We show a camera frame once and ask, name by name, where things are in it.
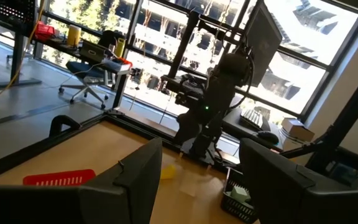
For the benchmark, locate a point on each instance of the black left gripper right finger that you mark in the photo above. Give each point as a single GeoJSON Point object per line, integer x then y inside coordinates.
{"type": "Point", "coordinates": [306, 199]}

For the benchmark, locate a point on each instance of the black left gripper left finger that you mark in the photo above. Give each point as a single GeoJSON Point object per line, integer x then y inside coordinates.
{"type": "Point", "coordinates": [73, 202]}

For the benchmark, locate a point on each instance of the light green block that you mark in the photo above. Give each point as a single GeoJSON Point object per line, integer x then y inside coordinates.
{"type": "Point", "coordinates": [239, 193]}

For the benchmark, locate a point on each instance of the yellow arch block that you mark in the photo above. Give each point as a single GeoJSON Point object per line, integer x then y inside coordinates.
{"type": "Point", "coordinates": [168, 172]}

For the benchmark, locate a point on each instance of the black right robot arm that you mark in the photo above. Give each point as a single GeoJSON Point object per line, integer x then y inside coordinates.
{"type": "Point", "coordinates": [219, 93]}

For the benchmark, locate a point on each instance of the red plastic basket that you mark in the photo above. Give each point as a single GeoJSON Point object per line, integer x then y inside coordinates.
{"type": "Point", "coordinates": [57, 178]}

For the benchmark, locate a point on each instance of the black computer case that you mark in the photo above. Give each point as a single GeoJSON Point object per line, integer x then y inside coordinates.
{"type": "Point", "coordinates": [350, 169]}

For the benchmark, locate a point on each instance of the cardboard box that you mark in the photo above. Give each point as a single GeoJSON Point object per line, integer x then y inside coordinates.
{"type": "Point", "coordinates": [297, 129]}

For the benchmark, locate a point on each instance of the black computer mouse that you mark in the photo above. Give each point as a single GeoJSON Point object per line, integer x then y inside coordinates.
{"type": "Point", "coordinates": [268, 137]}

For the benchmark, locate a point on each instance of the black plastic basket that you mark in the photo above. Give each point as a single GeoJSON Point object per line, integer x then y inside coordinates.
{"type": "Point", "coordinates": [233, 208]}

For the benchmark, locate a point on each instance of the computer keyboard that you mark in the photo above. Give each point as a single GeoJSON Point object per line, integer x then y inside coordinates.
{"type": "Point", "coordinates": [252, 119]}

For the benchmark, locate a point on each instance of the black keyboard desk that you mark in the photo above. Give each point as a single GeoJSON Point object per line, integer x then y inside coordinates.
{"type": "Point", "coordinates": [238, 129]}

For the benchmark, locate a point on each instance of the black side desk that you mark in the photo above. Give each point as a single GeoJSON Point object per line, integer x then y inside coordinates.
{"type": "Point", "coordinates": [121, 90]}

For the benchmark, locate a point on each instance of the box with red top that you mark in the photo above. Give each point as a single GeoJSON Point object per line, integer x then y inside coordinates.
{"type": "Point", "coordinates": [119, 65]}

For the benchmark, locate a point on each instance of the black pegboard stand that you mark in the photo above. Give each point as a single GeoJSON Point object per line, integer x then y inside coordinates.
{"type": "Point", "coordinates": [17, 56]}

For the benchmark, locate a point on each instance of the yellow green bottle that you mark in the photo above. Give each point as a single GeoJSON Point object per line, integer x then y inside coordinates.
{"type": "Point", "coordinates": [120, 47]}

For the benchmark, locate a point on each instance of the black computer monitor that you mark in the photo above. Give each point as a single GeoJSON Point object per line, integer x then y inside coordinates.
{"type": "Point", "coordinates": [264, 40]}

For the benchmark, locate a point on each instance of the yellow cylinder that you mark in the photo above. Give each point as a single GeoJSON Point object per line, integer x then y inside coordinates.
{"type": "Point", "coordinates": [74, 35]}

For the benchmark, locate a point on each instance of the black bag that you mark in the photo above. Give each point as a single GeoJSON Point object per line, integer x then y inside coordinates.
{"type": "Point", "coordinates": [108, 39]}

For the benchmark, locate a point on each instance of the black pegboard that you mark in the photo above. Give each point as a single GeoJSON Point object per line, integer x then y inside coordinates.
{"type": "Point", "coordinates": [15, 11]}

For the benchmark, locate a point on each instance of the black table edge frame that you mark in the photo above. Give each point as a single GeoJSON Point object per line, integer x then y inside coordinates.
{"type": "Point", "coordinates": [26, 149]}

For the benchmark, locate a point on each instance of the black diagonal frame strut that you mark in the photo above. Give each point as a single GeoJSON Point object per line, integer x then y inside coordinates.
{"type": "Point", "coordinates": [346, 112]}

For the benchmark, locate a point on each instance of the black window frame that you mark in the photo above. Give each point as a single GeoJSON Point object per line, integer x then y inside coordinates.
{"type": "Point", "coordinates": [331, 67]}

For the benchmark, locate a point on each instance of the black vertical post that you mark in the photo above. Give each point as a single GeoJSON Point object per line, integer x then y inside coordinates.
{"type": "Point", "coordinates": [183, 43]}

